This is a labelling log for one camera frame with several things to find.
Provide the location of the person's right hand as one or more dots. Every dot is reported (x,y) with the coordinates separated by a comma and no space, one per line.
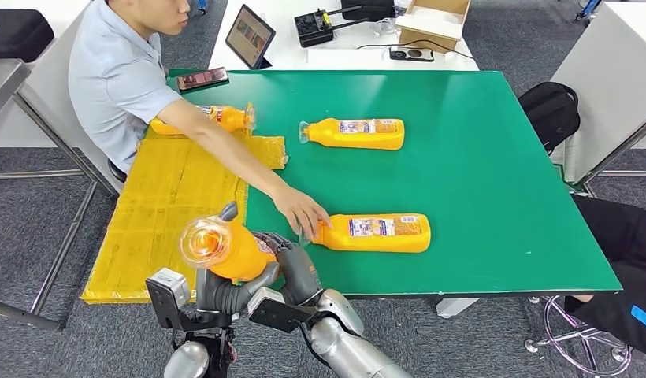
(302,211)

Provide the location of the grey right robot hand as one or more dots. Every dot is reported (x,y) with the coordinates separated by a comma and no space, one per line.
(302,274)

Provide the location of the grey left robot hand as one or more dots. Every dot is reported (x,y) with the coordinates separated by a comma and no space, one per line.
(218,294)

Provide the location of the orange detergent bottle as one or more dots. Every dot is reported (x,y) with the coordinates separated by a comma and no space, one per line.
(239,255)
(328,135)
(375,241)
(226,119)

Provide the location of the person's right forearm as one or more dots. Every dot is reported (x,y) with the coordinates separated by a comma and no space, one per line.
(245,167)

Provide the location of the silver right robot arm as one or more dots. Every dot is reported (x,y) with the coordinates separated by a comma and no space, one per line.
(349,349)

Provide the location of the yellow taped cardboard sheet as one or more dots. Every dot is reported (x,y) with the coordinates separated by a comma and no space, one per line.
(161,208)

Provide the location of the white table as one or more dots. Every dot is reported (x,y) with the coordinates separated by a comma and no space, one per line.
(328,57)

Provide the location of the white table foot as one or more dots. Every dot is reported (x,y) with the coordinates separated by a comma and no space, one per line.
(456,308)

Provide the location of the green table mat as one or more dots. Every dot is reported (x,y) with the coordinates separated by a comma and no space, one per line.
(458,182)

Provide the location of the black stool seat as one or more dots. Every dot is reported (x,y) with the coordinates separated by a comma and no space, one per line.
(117,171)

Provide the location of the smartphone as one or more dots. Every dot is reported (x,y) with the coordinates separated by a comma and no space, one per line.
(202,79)

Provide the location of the black router with antennas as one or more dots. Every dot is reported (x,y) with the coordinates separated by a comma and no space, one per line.
(312,30)

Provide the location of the black tablet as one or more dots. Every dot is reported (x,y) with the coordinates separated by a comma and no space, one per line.
(249,36)

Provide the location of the clear plastic wrap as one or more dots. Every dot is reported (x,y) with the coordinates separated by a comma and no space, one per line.
(384,27)

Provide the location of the black bag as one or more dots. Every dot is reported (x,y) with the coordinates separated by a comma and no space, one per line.
(367,9)

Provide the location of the open cardboard box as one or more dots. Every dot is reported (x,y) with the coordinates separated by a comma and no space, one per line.
(432,39)

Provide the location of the person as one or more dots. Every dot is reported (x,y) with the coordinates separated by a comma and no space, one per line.
(615,235)
(114,78)

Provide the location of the chrome stool base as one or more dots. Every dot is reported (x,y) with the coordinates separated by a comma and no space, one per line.
(532,347)

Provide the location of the white side desk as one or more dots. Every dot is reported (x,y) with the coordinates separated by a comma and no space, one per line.
(46,104)
(605,62)

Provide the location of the black backpack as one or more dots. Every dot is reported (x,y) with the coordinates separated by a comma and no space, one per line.
(547,115)

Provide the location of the grey metal table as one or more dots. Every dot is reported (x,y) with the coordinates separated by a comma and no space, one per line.
(4,78)

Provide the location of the black hard case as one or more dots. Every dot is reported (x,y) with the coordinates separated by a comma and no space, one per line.
(17,34)

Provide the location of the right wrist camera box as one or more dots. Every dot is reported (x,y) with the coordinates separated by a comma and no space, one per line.
(273,310)

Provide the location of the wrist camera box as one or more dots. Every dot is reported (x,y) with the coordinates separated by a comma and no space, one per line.
(169,289)
(273,310)

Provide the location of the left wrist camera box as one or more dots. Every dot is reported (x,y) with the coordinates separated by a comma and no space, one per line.
(169,289)

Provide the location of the black camera device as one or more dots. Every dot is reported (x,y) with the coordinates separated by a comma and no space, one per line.
(412,54)

